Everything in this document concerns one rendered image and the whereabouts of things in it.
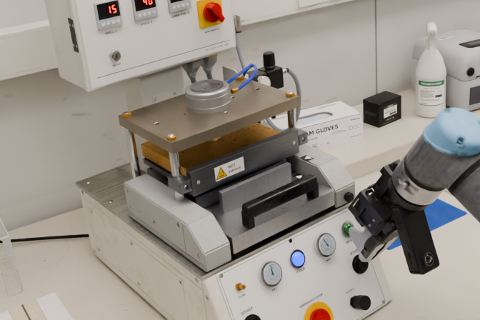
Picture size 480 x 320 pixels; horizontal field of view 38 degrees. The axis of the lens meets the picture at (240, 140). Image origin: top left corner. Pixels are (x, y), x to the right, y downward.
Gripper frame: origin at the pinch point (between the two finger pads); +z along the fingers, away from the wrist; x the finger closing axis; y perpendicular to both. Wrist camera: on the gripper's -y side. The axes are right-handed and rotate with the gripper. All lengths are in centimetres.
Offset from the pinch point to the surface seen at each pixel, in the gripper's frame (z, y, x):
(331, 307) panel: 4.9, -2.9, 8.8
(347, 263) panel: 2.1, 1.7, 2.4
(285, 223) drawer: -4.2, 11.0, 12.3
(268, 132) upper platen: -4.0, 27.9, 3.5
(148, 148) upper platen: 2.2, 36.9, 22.2
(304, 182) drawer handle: -8.8, 14.3, 7.5
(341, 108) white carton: 29, 44, -45
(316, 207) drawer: -4.4, 11.1, 5.4
